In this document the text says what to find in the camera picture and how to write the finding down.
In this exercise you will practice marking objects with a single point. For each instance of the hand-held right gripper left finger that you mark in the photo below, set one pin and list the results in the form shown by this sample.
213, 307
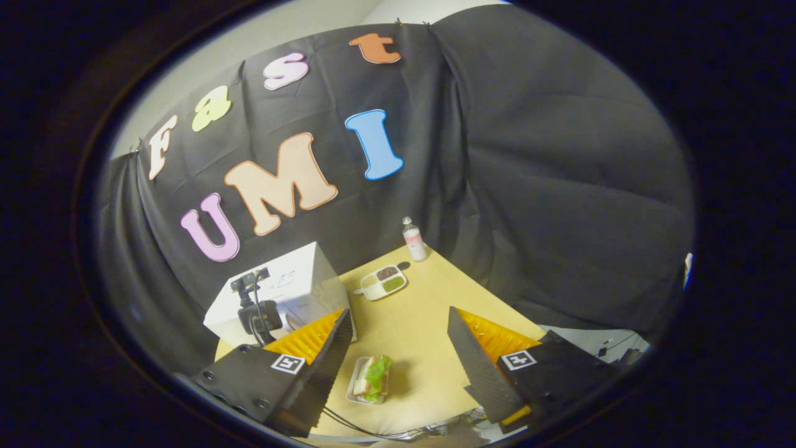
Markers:
323, 367

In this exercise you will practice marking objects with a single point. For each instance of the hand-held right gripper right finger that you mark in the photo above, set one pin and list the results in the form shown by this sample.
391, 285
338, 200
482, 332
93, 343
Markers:
476, 367

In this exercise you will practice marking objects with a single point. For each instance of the lettuce sandwich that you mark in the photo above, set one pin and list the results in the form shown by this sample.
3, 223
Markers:
376, 376

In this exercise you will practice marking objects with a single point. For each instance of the white microwave oven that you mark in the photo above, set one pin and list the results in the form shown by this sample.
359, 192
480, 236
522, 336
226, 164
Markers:
305, 274

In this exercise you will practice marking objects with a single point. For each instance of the white rectangular tray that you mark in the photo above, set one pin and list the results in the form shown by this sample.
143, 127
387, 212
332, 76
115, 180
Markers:
357, 395

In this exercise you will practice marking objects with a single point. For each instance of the white divided dish with grains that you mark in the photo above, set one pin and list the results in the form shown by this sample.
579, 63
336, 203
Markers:
384, 281

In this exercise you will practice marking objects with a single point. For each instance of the clear bottle with pink label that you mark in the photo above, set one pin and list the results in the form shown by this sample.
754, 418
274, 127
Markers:
415, 246

